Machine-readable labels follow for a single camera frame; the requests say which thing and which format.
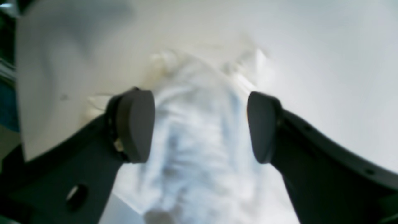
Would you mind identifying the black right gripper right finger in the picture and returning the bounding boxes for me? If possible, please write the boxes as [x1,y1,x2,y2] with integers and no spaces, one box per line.
[247,91,398,224]

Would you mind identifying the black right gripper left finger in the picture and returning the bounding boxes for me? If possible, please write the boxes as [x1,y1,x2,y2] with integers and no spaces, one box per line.
[0,88,155,224]

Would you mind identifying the white printed T-shirt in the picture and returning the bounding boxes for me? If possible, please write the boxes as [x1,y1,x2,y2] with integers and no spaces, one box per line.
[100,49,299,224]

